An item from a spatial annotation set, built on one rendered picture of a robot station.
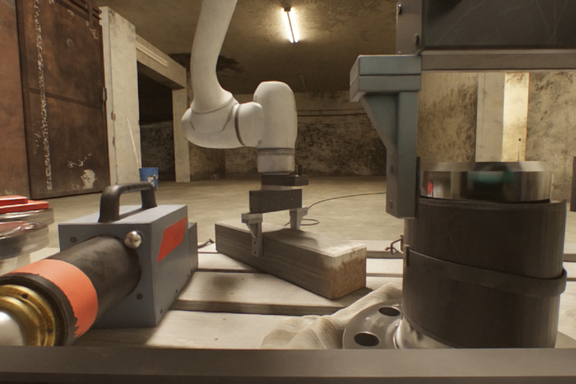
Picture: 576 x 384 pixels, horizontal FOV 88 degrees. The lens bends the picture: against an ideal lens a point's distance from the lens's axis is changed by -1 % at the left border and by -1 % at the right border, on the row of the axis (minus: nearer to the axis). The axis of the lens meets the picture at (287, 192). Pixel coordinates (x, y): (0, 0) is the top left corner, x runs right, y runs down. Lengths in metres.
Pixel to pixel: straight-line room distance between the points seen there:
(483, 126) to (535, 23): 5.52
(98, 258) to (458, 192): 0.41
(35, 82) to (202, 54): 4.32
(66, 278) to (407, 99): 0.36
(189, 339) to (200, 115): 0.47
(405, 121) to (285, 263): 0.50
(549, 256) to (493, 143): 5.50
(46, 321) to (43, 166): 4.51
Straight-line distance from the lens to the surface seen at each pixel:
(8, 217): 1.18
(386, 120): 0.21
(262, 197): 0.68
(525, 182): 0.30
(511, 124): 8.98
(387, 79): 0.21
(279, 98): 0.70
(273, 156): 0.68
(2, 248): 0.84
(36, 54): 5.06
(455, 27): 0.22
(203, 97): 0.73
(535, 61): 0.27
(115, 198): 0.53
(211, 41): 0.68
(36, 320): 0.37
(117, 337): 0.54
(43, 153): 4.86
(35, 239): 0.87
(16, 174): 4.69
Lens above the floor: 0.39
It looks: 5 degrees down
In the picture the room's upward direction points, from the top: 1 degrees counter-clockwise
